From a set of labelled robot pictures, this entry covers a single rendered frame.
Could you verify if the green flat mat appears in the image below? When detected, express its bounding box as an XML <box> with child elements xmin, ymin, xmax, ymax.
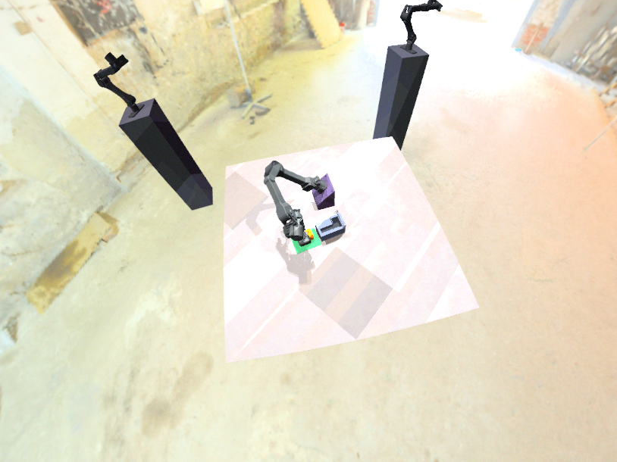
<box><xmin>292</xmin><ymin>212</ymin><xmax>346</xmax><ymax>254</ymax></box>

